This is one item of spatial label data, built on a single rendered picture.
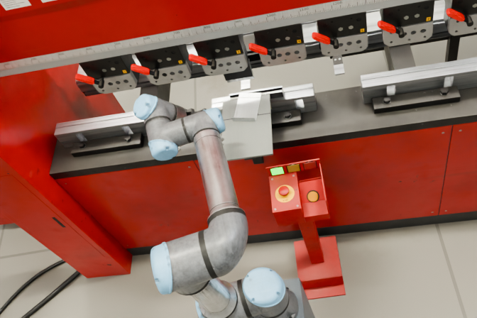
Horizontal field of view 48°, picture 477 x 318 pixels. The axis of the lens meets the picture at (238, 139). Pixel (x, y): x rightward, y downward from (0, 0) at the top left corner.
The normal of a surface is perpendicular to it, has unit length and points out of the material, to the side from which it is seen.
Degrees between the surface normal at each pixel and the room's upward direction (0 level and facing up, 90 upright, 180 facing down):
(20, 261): 0
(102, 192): 90
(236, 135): 0
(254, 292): 7
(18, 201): 90
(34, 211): 90
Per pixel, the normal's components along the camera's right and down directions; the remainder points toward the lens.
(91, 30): 0.01, 0.82
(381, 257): -0.23, -0.55
